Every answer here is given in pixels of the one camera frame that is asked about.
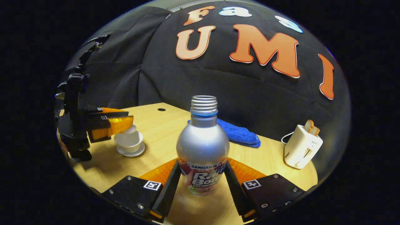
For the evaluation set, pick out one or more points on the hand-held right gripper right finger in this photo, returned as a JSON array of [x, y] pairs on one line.
[[237, 193]]

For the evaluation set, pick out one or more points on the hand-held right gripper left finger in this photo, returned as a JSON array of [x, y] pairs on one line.
[[168, 193]]

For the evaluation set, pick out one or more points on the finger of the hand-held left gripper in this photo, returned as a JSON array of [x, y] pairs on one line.
[[107, 112], [117, 128]]

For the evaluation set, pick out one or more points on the white teacup lid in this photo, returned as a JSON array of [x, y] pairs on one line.
[[131, 130]]

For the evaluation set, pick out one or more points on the white teacup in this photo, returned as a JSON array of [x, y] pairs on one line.
[[128, 143]]

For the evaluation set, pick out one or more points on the silver water bottle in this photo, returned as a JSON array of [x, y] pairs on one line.
[[202, 143]]

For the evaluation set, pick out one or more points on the white saucer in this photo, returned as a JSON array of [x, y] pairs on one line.
[[137, 153]]

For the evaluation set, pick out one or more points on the blue towel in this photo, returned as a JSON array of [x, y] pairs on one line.
[[240, 134]]

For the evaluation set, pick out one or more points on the white toaster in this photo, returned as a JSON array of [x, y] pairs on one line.
[[301, 150]]

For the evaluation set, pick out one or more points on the toast slice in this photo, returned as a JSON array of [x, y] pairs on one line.
[[315, 130], [308, 125]]

